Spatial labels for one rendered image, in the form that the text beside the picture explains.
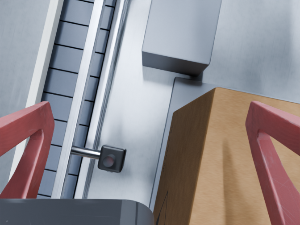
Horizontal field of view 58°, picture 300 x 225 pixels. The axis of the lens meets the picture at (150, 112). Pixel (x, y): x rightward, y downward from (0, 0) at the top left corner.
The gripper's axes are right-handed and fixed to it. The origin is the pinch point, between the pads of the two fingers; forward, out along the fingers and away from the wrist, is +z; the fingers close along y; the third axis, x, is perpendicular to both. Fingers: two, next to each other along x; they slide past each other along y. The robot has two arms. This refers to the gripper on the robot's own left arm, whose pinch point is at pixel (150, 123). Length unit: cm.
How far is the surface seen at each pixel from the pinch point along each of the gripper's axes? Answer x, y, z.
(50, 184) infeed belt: 25.2, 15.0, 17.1
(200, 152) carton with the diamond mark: 5.1, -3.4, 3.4
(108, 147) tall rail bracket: 14.8, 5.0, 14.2
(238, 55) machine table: 12.1, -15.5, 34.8
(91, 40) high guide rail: 4.9, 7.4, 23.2
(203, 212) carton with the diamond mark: 7.8, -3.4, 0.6
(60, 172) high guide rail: 17.7, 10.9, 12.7
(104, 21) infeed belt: 5.6, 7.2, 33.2
